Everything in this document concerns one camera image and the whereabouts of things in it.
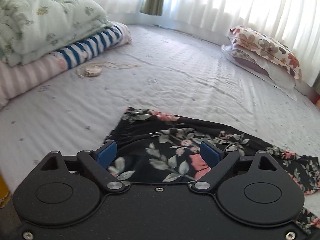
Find white lower pillow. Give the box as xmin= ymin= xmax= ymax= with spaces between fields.
xmin=221 ymin=44 xmax=297 ymax=101

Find black floral pants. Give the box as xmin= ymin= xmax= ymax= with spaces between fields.
xmin=103 ymin=106 xmax=320 ymax=235

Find mint green floral comforter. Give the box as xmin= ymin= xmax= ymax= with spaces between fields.
xmin=1 ymin=0 xmax=110 ymax=67

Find floral pillow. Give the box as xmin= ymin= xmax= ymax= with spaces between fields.
xmin=228 ymin=26 xmax=302 ymax=81

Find white sheer curtain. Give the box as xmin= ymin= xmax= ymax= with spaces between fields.
xmin=94 ymin=0 xmax=319 ymax=85

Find yellow cloth on floor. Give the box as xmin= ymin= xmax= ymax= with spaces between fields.
xmin=0 ymin=175 xmax=11 ymax=209

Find beige corded controller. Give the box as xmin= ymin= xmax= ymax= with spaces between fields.
xmin=76 ymin=62 xmax=140 ymax=79

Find pink striped folded quilt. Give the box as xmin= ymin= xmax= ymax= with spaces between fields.
xmin=1 ymin=22 xmax=132 ymax=108

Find grey patterned bed sheet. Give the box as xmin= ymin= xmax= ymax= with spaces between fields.
xmin=1 ymin=25 xmax=319 ymax=190

